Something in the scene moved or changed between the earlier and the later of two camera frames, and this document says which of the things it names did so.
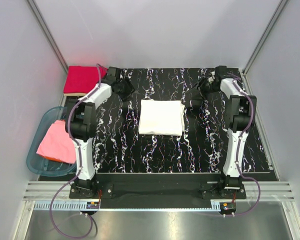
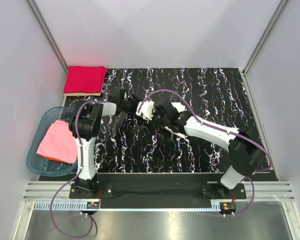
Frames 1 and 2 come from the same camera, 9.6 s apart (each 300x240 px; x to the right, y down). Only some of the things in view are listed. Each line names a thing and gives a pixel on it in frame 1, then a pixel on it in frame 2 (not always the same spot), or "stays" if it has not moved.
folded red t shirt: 81,79 stays
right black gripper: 200,97 -> 154,112
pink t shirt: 57,143 stays
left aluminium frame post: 49,34 stays
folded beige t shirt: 74,94 stays
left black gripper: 130,86 -> 134,105
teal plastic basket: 39,163 stays
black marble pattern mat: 202,147 stays
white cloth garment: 211,79 -> 145,110
